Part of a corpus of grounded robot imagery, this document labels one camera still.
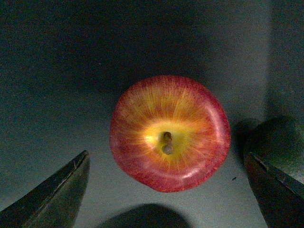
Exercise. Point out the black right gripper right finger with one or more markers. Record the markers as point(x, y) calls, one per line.
point(280, 197)

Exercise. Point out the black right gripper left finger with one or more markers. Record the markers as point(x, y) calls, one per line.
point(55, 202)

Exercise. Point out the red yellow apple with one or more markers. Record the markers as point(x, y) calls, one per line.
point(170, 133)

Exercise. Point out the dark green avocado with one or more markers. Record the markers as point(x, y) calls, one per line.
point(280, 142)

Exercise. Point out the black lower display tray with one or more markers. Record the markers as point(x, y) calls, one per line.
point(65, 63)

